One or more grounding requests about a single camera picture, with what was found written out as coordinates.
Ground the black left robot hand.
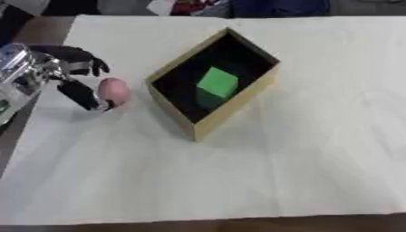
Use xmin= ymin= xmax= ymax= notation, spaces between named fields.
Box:
xmin=28 ymin=44 xmax=120 ymax=112

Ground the tan cardboard box black inside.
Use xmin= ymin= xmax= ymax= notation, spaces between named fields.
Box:
xmin=144 ymin=26 xmax=283 ymax=142

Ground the pink egg-shaped toy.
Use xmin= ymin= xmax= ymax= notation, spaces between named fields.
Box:
xmin=96 ymin=77 xmax=132 ymax=108

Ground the green cube block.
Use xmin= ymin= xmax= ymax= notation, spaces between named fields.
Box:
xmin=195 ymin=66 xmax=241 ymax=105

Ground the person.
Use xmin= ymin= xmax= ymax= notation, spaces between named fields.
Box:
xmin=146 ymin=0 xmax=332 ymax=18

